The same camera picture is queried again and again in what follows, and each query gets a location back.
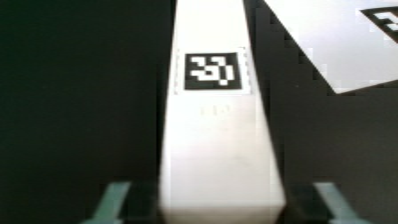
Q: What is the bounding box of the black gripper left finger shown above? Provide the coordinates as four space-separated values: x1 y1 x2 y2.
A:
79 182 132 224

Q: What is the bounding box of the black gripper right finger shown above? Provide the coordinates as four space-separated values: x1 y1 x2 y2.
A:
315 182 374 224

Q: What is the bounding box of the white leg with tag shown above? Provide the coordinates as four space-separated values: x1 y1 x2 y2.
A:
160 0 286 224

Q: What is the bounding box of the tag marker base plate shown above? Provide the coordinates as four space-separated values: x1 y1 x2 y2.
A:
263 0 398 94

